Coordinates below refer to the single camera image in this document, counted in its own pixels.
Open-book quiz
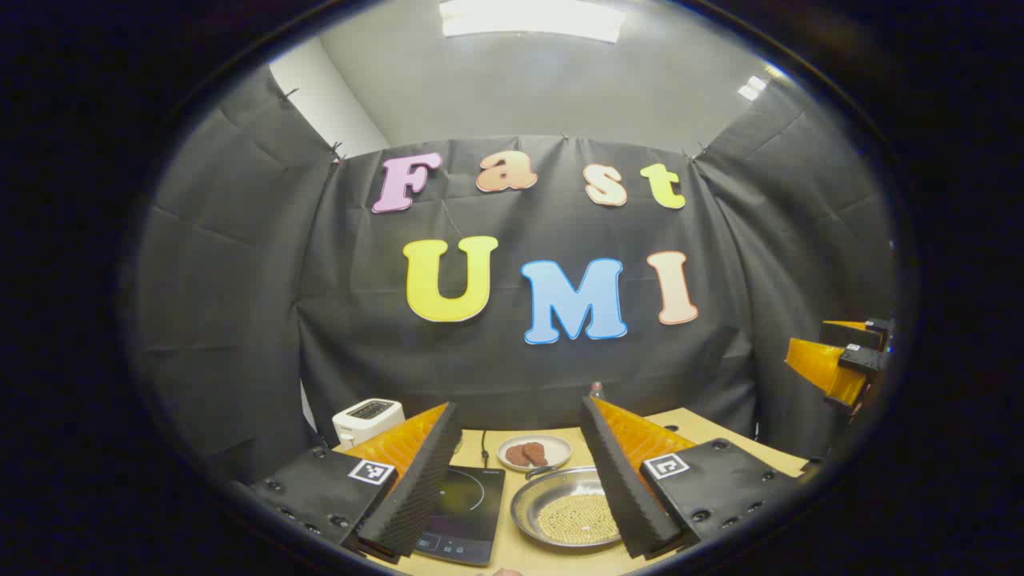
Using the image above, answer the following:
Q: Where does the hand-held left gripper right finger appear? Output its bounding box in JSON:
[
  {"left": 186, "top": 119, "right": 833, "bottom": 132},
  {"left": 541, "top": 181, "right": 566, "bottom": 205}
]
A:
[{"left": 579, "top": 396, "right": 801, "bottom": 561}]

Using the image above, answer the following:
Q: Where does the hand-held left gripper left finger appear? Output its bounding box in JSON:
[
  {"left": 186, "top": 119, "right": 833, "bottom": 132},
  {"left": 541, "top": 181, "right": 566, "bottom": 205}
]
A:
[{"left": 252, "top": 402, "right": 463, "bottom": 565}]

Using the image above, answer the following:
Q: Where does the black induction cooktop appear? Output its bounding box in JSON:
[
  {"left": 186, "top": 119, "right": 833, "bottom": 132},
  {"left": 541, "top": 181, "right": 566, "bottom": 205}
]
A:
[{"left": 414, "top": 466, "right": 506, "bottom": 567}]

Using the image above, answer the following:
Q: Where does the stainless steel pot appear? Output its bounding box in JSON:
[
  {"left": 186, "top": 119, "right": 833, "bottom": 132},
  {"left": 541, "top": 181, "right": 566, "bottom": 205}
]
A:
[{"left": 510, "top": 466, "right": 623, "bottom": 550}]

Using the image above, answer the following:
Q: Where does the pile of soybeans in pot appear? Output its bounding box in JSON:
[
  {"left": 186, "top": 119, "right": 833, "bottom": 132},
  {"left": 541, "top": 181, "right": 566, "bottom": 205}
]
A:
[{"left": 536, "top": 493, "right": 621, "bottom": 546}]

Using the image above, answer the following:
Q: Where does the white round plate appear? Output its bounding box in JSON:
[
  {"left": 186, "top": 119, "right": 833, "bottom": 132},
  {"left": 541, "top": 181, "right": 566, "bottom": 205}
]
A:
[{"left": 497, "top": 434, "right": 574, "bottom": 473}]

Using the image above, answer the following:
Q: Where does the white toaster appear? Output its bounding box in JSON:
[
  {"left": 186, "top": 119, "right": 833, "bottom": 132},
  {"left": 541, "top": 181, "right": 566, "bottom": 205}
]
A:
[{"left": 332, "top": 398, "right": 406, "bottom": 449}]

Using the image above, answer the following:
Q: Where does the black backdrop cloth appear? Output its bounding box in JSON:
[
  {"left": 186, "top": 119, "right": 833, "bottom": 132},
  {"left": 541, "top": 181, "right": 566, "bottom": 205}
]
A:
[{"left": 128, "top": 64, "right": 897, "bottom": 485}]

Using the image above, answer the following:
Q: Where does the long ceiling light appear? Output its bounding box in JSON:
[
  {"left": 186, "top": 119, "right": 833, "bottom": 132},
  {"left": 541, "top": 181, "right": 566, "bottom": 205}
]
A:
[{"left": 438, "top": 0, "right": 626, "bottom": 45}]

